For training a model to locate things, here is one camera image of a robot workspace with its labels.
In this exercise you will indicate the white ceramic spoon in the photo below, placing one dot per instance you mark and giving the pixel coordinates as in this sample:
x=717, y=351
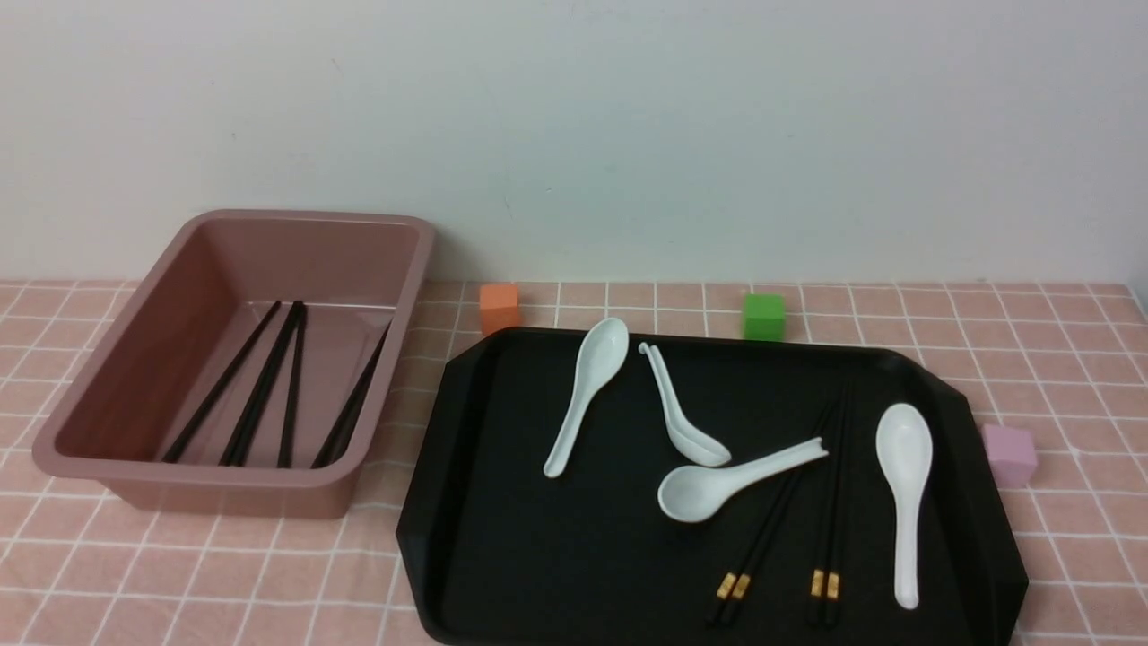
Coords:
x=600, y=356
x=693, y=443
x=904, y=447
x=693, y=494

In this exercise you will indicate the black gold-banded chopstick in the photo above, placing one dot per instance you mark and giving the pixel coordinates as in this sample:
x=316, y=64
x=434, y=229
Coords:
x=831, y=608
x=736, y=585
x=787, y=569
x=821, y=571

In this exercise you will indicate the orange cube block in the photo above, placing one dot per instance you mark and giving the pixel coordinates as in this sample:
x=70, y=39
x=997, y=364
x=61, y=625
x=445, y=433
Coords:
x=499, y=307

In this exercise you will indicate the black plastic tray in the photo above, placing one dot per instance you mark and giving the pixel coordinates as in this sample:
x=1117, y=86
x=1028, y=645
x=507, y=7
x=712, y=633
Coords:
x=499, y=554

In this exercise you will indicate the green cube block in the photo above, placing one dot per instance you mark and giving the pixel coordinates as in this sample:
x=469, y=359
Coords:
x=764, y=317

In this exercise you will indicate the pink plastic bin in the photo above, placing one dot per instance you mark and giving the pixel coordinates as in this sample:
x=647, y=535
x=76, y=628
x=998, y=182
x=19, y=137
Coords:
x=360, y=277

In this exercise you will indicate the pink cube block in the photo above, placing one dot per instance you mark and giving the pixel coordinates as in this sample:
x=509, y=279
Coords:
x=1011, y=454

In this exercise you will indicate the pink checkered tablecloth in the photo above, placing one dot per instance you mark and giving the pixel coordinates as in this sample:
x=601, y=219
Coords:
x=1065, y=362

